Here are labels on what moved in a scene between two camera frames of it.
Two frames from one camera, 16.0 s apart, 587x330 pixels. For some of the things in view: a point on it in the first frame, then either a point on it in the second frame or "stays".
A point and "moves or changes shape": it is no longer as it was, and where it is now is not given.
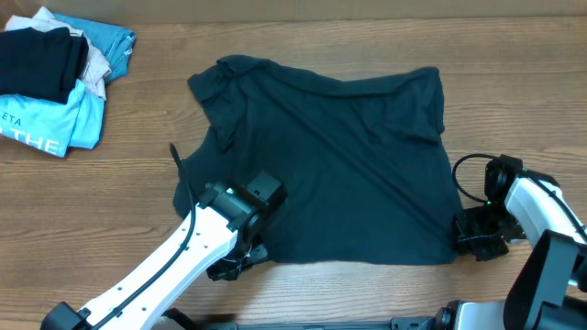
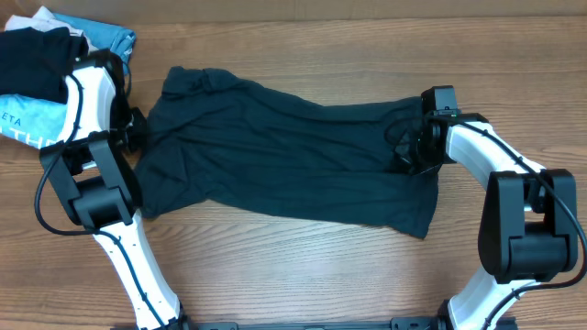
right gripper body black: (473, 232) to (414, 149)
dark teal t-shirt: (365, 162) moves or changes shape
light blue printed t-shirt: (53, 126) stays
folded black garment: (41, 65) stays
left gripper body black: (245, 256) to (138, 124)
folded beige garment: (96, 69) stays
